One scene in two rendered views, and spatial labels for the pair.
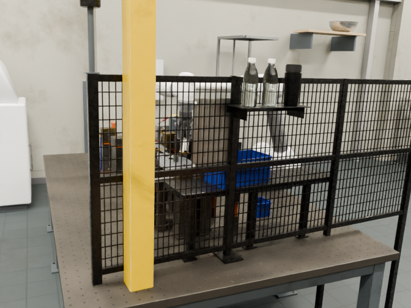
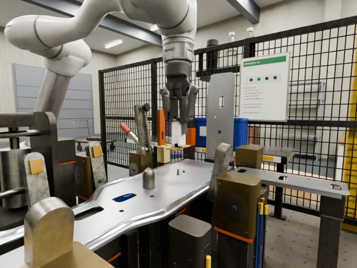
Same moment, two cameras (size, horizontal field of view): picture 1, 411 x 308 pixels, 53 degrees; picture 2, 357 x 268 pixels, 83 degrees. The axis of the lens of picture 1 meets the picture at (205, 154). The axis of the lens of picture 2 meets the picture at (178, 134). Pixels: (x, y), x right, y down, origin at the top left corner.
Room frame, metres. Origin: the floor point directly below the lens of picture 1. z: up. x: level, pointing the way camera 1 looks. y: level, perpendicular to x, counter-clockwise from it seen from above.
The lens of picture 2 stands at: (2.57, 0.66, 1.19)
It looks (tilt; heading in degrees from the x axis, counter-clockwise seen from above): 6 degrees down; 244
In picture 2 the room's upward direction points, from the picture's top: straight up
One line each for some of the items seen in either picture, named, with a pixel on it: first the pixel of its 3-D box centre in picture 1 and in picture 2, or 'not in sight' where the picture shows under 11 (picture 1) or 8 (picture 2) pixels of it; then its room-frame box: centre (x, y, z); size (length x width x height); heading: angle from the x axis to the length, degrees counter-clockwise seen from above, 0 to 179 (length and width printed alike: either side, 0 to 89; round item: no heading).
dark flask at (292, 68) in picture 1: (292, 85); (212, 56); (1.84, -0.37, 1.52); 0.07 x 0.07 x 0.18
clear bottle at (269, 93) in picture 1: (270, 82); (231, 51); (1.78, -0.27, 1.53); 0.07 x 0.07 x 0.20
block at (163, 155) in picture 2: not in sight; (163, 193); (2.29, -0.03, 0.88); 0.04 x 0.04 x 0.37; 28
